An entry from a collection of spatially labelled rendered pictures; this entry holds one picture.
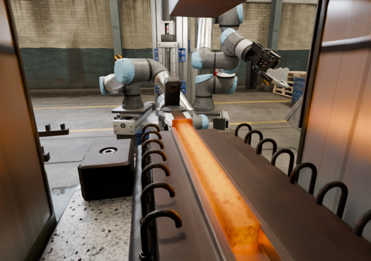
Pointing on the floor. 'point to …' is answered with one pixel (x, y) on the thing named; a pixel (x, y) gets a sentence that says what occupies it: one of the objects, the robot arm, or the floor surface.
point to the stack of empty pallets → (289, 83)
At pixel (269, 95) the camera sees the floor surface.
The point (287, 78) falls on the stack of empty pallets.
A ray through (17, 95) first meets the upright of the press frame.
